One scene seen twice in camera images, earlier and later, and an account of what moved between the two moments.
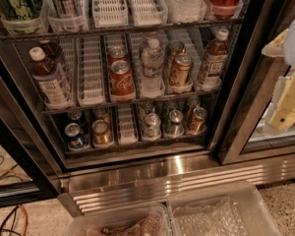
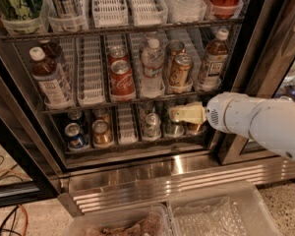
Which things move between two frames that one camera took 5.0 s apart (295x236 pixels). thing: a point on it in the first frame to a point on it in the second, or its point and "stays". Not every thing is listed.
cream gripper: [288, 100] to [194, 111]
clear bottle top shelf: [185, 3] stays
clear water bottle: [152, 68] stays
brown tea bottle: [216, 53] stays
